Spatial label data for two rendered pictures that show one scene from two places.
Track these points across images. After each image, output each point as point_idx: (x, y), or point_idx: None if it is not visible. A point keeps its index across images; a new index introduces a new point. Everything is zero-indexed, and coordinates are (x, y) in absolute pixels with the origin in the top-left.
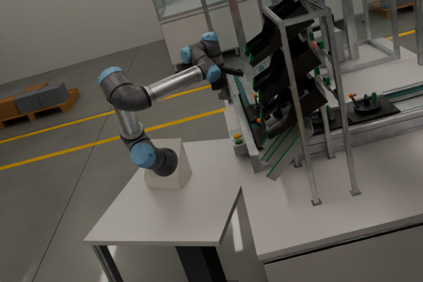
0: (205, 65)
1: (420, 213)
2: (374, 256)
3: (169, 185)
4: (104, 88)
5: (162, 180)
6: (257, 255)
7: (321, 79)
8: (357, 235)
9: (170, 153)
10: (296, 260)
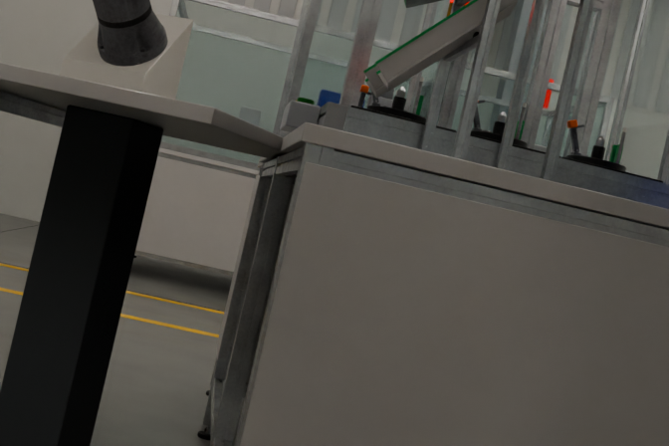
0: None
1: None
2: (552, 279)
3: None
4: None
5: (105, 72)
6: (306, 122)
7: None
8: (540, 196)
9: (159, 22)
10: (380, 190)
